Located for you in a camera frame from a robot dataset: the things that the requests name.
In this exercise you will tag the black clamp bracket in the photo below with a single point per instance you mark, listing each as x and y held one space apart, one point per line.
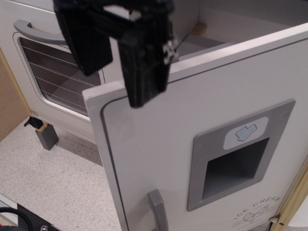
34 122

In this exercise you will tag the light wooden side post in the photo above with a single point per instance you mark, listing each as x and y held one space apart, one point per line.
293 203

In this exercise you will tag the white toy oven door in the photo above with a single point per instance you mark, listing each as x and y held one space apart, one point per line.
47 75

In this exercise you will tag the grey fridge door handle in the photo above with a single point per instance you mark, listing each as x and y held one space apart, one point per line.
158 210

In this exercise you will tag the wooden left side panel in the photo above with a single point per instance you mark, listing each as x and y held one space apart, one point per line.
13 107

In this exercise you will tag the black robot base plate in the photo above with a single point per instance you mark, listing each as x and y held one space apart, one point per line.
38 223

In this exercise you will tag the white toy fridge door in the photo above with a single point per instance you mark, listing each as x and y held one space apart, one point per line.
150 147

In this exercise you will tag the grey kitchen leg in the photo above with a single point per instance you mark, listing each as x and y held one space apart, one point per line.
48 137

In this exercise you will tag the grey oven door handle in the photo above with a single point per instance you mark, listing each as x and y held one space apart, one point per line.
25 28

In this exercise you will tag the grey ice dispenser panel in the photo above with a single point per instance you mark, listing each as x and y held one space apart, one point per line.
236 155

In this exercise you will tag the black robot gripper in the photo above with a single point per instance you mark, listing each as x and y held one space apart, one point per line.
143 30

